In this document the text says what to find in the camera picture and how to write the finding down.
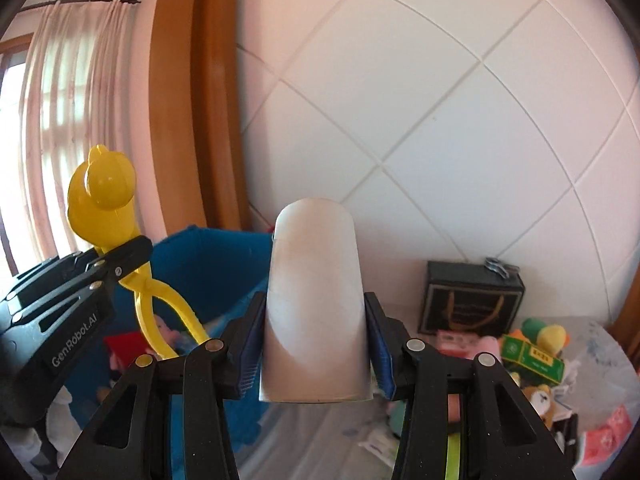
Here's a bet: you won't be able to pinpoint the blue storage bin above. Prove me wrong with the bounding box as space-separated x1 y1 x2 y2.
64 225 274 461

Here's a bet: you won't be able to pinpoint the green cardboard box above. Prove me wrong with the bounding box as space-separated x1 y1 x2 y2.
501 334 566 387

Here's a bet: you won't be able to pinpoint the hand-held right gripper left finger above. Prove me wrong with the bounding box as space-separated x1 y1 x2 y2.
57 292 268 480

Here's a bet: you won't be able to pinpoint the black gift box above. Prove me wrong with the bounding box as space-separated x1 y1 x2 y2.
417 260 526 339

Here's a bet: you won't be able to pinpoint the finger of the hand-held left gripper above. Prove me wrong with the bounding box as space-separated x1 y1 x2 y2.
0 235 154 328
9 251 102 292

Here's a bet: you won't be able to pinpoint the brown wooden door frame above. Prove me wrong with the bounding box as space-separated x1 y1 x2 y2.
149 0 254 241

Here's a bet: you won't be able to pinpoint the pink cardboard box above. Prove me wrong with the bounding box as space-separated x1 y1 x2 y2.
436 330 484 359

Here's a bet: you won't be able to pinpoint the yellow duck snowball tongs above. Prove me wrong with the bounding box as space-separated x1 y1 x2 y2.
67 144 212 362

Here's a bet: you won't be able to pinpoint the dark curtain rod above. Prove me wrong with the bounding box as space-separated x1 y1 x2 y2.
22 0 144 12

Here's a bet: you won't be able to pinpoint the sheer white curtain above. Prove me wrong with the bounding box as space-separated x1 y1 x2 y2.
0 0 147 272

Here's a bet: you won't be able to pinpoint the white cylindrical tube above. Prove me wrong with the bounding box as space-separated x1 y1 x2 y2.
258 198 374 405

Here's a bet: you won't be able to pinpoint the white floral cloth desktop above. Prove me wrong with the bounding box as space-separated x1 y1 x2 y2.
235 314 632 480

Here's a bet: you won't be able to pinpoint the pink pig plush toy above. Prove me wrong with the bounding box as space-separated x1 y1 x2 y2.
477 336 504 362

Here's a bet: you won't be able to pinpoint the pink floral tissue packet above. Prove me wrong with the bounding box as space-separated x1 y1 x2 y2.
582 402 632 469

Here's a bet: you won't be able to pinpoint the yellow duck plush toy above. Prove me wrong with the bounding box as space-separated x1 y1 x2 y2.
520 317 572 357

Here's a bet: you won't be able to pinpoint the brown bear plush toy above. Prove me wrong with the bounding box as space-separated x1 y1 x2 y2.
520 384 564 432

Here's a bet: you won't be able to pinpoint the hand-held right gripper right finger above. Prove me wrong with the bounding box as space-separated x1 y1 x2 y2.
364 292 576 480

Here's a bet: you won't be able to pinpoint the metal binder clip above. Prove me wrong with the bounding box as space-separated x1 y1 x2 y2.
484 257 521 277

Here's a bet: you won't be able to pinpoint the brown wooden furniture post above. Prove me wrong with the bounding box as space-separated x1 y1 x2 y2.
607 290 640 361

